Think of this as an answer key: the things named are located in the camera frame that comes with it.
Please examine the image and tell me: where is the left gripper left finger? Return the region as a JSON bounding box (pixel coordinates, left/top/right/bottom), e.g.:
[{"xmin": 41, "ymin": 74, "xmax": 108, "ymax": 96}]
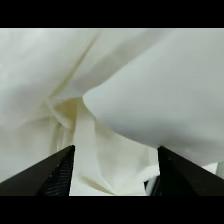
[{"xmin": 0, "ymin": 144, "xmax": 76, "ymax": 197}]

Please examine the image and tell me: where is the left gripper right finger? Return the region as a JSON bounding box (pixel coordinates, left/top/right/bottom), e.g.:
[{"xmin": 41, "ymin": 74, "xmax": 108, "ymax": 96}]
[{"xmin": 151, "ymin": 145, "xmax": 224, "ymax": 197}]

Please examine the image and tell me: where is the cream shirt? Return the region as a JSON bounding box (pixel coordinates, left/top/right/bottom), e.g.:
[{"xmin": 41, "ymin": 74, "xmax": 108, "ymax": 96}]
[{"xmin": 0, "ymin": 28, "xmax": 224, "ymax": 197}]

